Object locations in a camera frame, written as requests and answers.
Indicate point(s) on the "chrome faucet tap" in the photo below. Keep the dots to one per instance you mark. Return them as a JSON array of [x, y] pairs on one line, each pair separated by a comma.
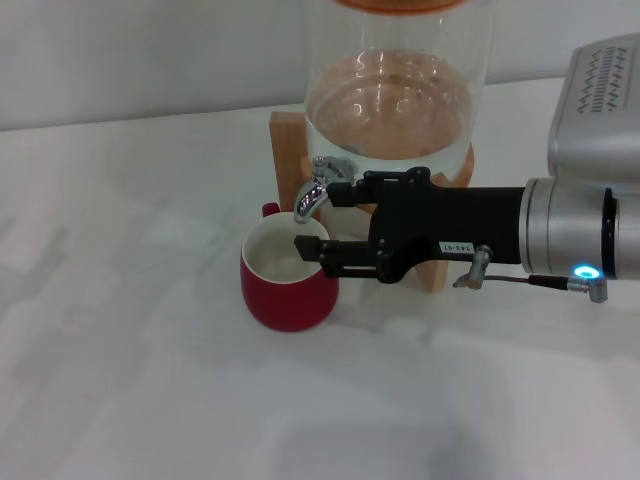
[[311, 200]]

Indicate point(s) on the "clear glass water dispenser jar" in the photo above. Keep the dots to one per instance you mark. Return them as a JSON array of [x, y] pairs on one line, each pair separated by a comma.
[[395, 100]]

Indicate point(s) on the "silver vented wrist camera box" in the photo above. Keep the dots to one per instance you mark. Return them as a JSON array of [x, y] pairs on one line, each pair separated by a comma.
[[590, 130]]

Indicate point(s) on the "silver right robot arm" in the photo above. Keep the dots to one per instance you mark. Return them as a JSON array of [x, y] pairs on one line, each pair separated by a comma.
[[560, 225]]

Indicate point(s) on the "wooden dispenser stand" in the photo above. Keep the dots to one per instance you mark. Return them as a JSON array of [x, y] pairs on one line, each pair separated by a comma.
[[285, 150]]

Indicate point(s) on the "red ceramic cup white inside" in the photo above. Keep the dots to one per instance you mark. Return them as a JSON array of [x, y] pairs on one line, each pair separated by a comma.
[[285, 305]]

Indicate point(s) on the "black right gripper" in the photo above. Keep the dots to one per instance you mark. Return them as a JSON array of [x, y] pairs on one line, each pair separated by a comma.
[[450, 225]]

